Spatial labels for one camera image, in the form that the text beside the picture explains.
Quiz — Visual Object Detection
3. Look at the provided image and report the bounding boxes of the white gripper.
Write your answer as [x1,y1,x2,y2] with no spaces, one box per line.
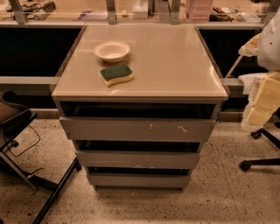
[238,34,280,131]

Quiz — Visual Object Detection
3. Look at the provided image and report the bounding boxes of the grey drawer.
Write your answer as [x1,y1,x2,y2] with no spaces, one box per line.
[59,116,215,142]
[76,150,200,169]
[87,173,191,188]

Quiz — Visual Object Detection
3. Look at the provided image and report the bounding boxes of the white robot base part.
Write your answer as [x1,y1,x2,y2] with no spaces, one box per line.
[238,73,266,95]

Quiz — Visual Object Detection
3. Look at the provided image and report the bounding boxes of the grey drawer cabinet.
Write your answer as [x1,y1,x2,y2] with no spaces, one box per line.
[52,24,228,177]

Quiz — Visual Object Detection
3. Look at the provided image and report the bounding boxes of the grey bottom drawer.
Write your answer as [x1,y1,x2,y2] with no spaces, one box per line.
[87,173,191,188]

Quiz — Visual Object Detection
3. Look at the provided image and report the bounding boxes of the grey top drawer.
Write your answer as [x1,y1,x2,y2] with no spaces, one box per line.
[59,116,215,142]

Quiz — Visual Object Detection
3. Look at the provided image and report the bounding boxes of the black office chair base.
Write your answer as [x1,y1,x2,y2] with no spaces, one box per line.
[238,128,280,172]

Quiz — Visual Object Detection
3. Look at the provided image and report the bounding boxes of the dark clutter on shelf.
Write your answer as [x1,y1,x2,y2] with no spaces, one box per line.
[209,7,233,22]

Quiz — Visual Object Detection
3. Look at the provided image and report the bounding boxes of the pink stacked trays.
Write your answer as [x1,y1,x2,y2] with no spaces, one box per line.
[185,0,214,22]

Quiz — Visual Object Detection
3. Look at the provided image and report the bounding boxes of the green yellow sponge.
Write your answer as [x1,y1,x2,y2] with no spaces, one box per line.
[100,64,134,87]

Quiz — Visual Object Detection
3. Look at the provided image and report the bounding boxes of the white box on shelf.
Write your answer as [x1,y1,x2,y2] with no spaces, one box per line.
[132,0,148,19]

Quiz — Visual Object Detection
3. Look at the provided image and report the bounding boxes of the white bowl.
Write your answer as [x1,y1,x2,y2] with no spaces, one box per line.
[94,41,130,64]

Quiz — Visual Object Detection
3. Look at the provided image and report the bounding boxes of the purple booklet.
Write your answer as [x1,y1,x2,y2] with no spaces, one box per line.
[78,10,108,21]

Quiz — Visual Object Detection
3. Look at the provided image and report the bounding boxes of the black comb tool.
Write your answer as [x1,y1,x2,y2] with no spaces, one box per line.
[33,1,56,21]

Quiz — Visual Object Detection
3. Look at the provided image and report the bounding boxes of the black chair left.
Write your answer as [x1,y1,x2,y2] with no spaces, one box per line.
[0,90,82,224]

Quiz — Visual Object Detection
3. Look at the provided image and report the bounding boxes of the black floor cable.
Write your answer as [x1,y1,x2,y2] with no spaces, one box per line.
[7,124,42,158]

